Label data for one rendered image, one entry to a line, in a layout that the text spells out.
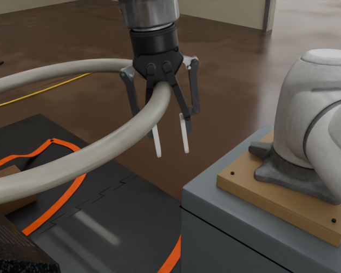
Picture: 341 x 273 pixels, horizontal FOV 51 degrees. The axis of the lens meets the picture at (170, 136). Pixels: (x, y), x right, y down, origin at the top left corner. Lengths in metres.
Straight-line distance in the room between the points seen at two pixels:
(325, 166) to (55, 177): 0.41
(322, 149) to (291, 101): 0.14
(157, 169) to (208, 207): 1.44
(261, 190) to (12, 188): 0.52
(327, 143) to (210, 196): 0.30
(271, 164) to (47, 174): 0.53
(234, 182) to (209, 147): 1.66
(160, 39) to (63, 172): 0.25
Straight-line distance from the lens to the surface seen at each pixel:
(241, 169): 0.85
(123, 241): 1.79
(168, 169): 2.23
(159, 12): 0.55
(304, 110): 0.70
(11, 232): 1.00
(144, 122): 0.50
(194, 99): 0.63
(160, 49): 0.57
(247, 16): 5.42
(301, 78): 0.71
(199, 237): 0.89
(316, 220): 0.76
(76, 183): 2.16
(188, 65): 0.61
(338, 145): 0.61
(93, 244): 1.80
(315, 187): 0.80
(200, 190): 0.83
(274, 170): 0.82
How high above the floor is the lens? 1.33
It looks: 31 degrees down
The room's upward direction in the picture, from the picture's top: straight up
